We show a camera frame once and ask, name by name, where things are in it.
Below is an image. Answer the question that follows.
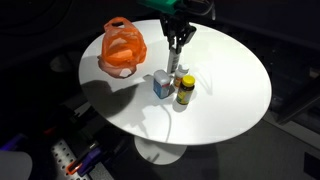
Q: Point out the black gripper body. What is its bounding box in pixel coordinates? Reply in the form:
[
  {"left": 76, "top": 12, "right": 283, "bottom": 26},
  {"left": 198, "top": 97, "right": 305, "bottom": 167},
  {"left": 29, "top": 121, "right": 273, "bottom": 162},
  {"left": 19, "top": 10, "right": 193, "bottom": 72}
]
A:
[{"left": 158, "top": 12, "right": 198, "bottom": 45}]

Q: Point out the white box bottle blue label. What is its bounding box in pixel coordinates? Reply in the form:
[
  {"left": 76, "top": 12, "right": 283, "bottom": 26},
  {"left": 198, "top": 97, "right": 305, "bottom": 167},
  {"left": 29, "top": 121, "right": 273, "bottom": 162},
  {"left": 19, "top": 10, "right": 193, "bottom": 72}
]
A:
[{"left": 152, "top": 69, "right": 172, "bottom": 100}]

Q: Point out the yellow cap amber bottle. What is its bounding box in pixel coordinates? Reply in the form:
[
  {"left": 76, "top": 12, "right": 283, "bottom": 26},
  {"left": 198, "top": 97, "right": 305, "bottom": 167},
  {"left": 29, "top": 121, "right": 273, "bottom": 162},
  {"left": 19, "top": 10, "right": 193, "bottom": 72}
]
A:
[{"left": 176, "top": 74, "right": 197, "bottom": 106}]

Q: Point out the orange plastic bag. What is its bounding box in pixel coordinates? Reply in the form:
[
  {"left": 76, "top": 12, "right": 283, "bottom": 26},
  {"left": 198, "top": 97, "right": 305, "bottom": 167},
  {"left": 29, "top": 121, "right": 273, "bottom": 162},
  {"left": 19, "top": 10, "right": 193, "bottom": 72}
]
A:
[{"left": 97, "top": 16, "right": 148, "bottom": 79}]

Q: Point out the orange purple clamp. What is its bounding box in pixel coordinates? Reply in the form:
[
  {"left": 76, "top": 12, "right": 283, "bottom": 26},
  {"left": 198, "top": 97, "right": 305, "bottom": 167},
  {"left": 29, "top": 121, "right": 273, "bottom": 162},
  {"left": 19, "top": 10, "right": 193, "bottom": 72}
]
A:
[{"left": 65, "top": 141, "right": 103, "bottom": 177}]

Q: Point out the perforated metal plate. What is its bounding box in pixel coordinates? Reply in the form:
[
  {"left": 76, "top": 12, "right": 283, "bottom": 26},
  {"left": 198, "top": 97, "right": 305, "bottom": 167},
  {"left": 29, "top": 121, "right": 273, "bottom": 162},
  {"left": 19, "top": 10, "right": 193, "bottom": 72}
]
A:
[{"left": 50, "top": 138, "right": 92, "bottom": 180}]

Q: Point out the white rounded object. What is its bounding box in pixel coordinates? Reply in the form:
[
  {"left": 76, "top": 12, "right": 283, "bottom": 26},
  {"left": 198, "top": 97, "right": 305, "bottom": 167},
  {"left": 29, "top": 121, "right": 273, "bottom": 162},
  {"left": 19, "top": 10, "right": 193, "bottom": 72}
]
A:
[{"left": 0, "top": 150, "right": 34, "bottom": 180}]

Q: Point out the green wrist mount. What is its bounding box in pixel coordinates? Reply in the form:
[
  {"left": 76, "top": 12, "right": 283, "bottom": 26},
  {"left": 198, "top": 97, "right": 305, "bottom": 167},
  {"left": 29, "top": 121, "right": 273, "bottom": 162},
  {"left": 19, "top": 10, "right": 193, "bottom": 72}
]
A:
[{"left": 136, "top": 0, "right": 178, "bottom": 16}]

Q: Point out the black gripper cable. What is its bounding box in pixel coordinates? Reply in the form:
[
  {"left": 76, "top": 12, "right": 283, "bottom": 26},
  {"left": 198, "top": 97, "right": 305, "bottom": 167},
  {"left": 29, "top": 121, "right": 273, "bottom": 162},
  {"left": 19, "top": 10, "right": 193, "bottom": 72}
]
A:
[{"left": 181, "top": 0, "right": 217, "bottom": 21}]

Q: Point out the white table pedestal base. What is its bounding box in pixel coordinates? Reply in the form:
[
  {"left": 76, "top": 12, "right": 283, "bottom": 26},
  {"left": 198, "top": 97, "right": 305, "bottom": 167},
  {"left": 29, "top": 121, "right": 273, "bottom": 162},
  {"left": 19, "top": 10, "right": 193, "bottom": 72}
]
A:
[{"left": 133, "top": 134, "right": 188, "bottom": 166}]

